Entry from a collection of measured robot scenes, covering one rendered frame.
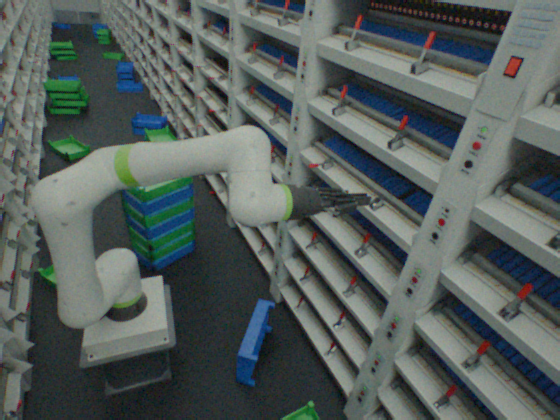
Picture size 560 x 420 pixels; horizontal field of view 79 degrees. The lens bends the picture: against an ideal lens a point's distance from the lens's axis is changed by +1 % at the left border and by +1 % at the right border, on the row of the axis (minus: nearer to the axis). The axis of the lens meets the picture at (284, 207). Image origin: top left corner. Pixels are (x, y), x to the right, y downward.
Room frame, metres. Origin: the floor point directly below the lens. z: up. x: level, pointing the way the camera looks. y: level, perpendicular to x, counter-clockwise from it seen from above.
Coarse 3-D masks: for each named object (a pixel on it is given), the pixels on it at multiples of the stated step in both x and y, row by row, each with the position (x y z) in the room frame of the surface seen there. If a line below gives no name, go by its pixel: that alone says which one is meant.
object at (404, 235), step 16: (304, 144) 1.24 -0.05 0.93; (304, 160) 1.21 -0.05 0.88; (320, 160) 1.16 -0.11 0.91; (320, 176) 1.12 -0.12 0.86; (336, 176) 1.05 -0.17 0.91; (352, 192) 0.96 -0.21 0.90; (368, 208) 0.88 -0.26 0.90; (384, 208) 0.87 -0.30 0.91; (384, 224) 0.82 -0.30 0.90; (400, 224) 0.81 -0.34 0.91; (416, 224) 0.80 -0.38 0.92; (400, 240) 0.76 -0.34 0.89
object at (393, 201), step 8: (320, 144) 1.22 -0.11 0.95; (328, 152) 1.16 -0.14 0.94; (336, 160) 1.11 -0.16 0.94; (344, 168) 1.08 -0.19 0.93; (352, 168) 1.05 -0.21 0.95; (352, 176) 1.03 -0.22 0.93; (360, 176) 1.00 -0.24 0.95; (368, 184) 0.97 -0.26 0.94; (376, 184) 0.95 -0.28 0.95; (368, 192) 0.94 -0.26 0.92; (376, 192) 0.94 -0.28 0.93; (384, 192) 0.91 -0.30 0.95; (384, 200) 0.91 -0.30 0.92; (392, 200) 0.88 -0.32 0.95; (400, 208) 0.85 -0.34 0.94; (408, 208) 0.84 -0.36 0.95; (408, 216) 0.82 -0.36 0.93; (416, 216) 0.80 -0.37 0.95
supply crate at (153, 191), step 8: (192, 176) 1.57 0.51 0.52; (160, 184) 1.51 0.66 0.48; (168, 184) 1.45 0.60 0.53; (176, 184) 1.49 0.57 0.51; (184, 184) 1.53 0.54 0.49; (136, 192) 1.36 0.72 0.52; (144, 192) 1.34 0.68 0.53; (152, 192) 1.38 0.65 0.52; (160, 192) 1.41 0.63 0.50; (168, 192) 1.45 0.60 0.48; (144, 200) 1.34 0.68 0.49
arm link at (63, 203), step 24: (72, 168) 0.70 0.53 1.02; (96, 168) 0.73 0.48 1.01; (48, 192) 0.61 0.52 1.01; (72, 192) 0.63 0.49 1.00; (96, 192) 0.68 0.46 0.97; (48, 216) 0.59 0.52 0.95; (72, 216) 0.61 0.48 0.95; (48, 240) 0.60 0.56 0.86; (72, 240) 0.61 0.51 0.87; (72, 264) 0.61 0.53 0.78; (72, 288) 0.61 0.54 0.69; (96, 288) 0.65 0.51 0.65; (72, 312) 0.60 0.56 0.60; (96, 312) 0.63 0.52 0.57
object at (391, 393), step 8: (400, 376) 0.69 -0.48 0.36; (384, 384) 0.65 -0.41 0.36; (392, 384) 0.66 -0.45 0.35; (400, 384) 0.66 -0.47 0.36; (384, 392) 0.65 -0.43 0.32; (392, 392) 0.64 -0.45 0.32; (400, 392) 0.64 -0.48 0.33; (408, 392) 0.63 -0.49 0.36; (384, 400) 0.62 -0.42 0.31; (392, 400) 0.62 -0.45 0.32; (400, 400) 0.62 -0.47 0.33; (408, 400) 0.62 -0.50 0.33; (416, 400) 0.61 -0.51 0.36; (392, 408) 0.60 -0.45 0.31; (400, 408) 0.60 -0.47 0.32; (408, 408) 0.59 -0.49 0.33; (416, 408) 0.59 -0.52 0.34; (424, 408) 0.59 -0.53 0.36; (392, 416) 0.58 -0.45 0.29; (400, 416) 0.57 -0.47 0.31; (408, 416) 0.57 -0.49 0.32; (416, 416) 0.57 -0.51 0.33; (424, 416) 0.56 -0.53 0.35; (432, 416) 0.57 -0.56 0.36
